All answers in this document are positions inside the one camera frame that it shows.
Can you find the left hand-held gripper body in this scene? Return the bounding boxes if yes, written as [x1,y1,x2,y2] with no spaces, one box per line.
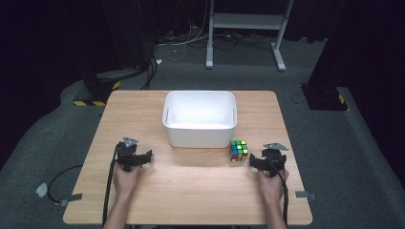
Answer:
[116,136,143,173]

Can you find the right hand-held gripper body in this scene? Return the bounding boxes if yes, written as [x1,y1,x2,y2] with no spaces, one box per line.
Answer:
[261,142,290,177]

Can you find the multicoloured puzzle cube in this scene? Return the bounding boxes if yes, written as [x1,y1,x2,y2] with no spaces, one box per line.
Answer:
[229,139,249,162]

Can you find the white plastic bin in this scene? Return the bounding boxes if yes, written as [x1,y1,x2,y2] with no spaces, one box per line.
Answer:
[161,90,239,149]

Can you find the person's right hand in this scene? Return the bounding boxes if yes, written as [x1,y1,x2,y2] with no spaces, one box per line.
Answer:
[257,168,290,202]

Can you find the person's left hand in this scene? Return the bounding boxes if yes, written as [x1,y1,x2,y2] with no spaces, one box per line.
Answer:
[112,163,141,198]

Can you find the grey tape strip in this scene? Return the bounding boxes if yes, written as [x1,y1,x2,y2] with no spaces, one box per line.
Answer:
[294,190,317,201]
[59,193,83,207]

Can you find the black yellow-striped stand base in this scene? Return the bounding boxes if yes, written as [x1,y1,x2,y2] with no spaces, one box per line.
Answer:
[73,70,122,108]

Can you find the white plug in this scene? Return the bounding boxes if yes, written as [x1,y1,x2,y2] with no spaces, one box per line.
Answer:
[34,181,49,199]

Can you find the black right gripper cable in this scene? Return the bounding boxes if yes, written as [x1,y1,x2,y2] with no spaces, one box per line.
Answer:
[266,155,289,228]

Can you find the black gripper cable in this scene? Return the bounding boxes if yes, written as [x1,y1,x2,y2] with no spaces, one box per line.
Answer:
[101,142,124,228]
[266,155,289,228]

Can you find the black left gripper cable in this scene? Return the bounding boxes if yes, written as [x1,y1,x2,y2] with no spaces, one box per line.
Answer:
[101,142,124,228]

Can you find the black floor cable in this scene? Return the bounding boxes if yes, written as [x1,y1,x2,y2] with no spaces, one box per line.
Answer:
[46,163,84,204]

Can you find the bundle of black cables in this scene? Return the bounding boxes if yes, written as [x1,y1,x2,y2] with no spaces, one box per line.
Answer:
[139,52,160,92]

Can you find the black looped floor cables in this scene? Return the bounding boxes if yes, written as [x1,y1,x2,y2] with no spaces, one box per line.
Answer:
[212,31,275,52]

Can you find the white floor cable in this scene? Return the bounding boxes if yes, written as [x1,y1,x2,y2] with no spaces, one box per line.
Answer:
[155,0,212,62]

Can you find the grey metal stand frame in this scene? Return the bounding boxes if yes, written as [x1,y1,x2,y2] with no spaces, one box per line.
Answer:
[204,0,295,73]

